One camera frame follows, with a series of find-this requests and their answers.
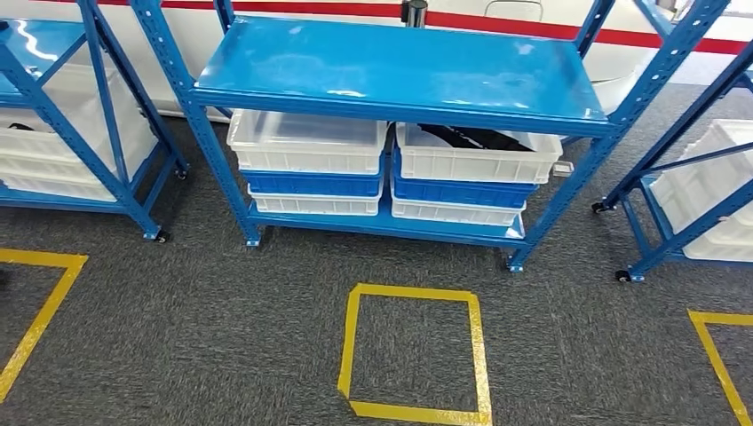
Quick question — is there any black plastic part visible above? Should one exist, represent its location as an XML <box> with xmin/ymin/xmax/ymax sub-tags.
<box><xmin>417</xmin><ymin>123</ymin><xmax>537</xmax><ymax>154</ymax></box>

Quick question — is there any blue metal shelf rack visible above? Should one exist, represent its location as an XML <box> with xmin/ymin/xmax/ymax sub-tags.
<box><xmin>591</xmin><ymin>37</ymin><xmax>753</xmax><ymax>285</ymax></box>
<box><xmin>128</xmin><ymin>0</ymin><xmax>733</xmax><ymax>274</ymax></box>
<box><xmin>0</xmin><ymin>0</ymin><xmax>189</xmax><ymax>244</ymax></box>

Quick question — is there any white car body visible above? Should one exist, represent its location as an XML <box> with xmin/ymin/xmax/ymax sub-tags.
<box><xmin>0</xmin><ymin>0</ymin><xmax>753</xmax><ymax>124</ymax></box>

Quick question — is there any red barrier belt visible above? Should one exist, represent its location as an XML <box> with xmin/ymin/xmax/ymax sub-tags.
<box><xmin>35</xmin><ymin>0</ymin><xmax>751</xmax><ymax>56</ymax></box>

